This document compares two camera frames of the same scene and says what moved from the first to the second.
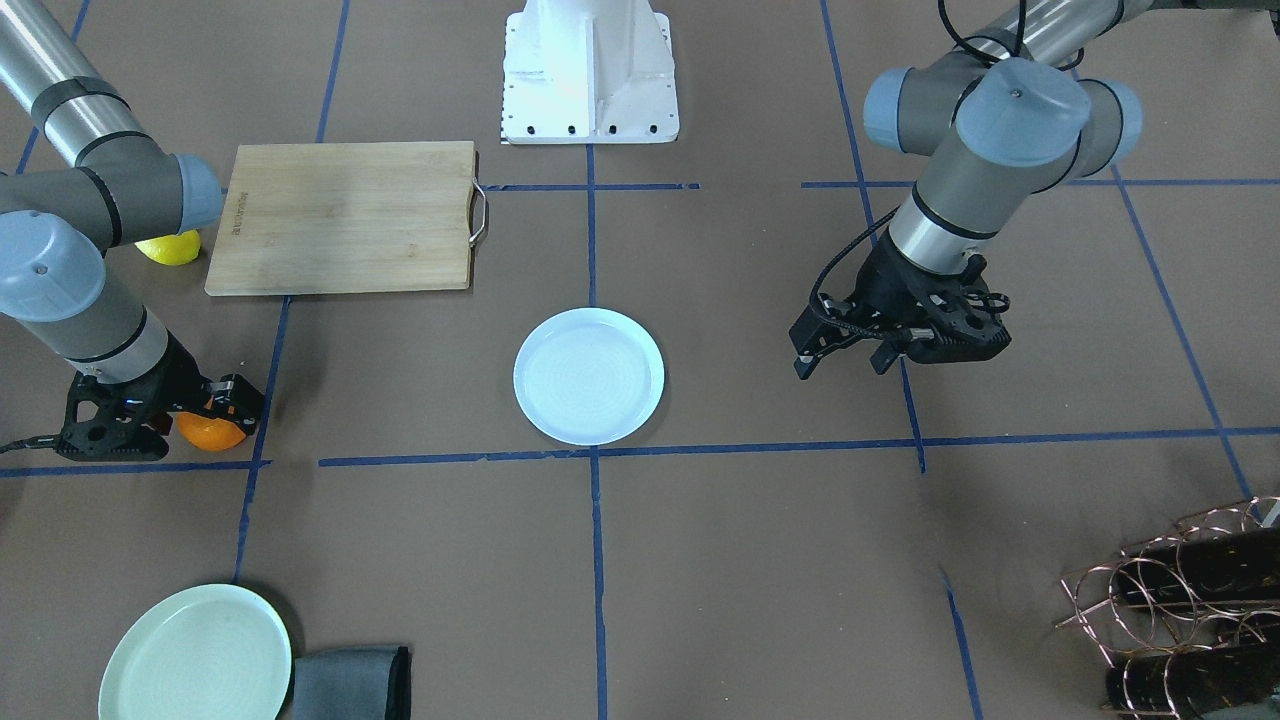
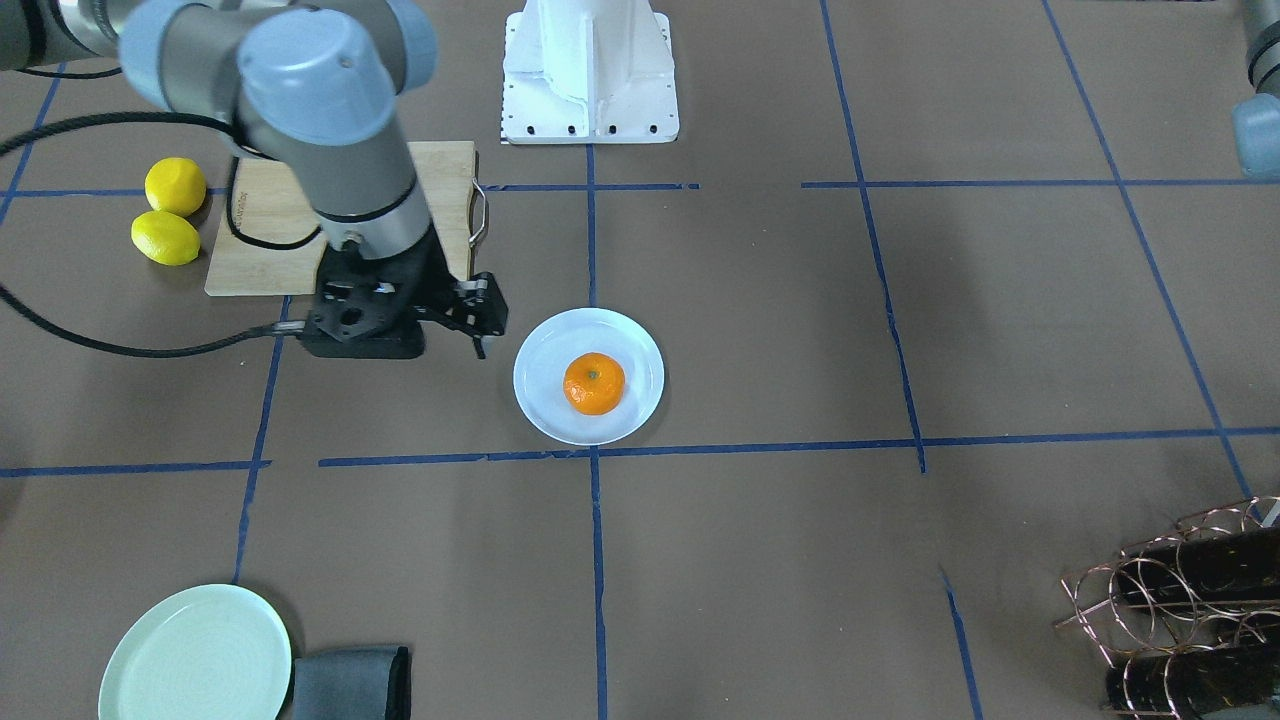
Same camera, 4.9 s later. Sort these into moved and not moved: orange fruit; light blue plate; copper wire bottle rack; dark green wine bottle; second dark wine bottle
Moved: orange fruit
Not moved: copper wire bottle rack; dark green wine bottle; second dark wine bottle; light blue plate
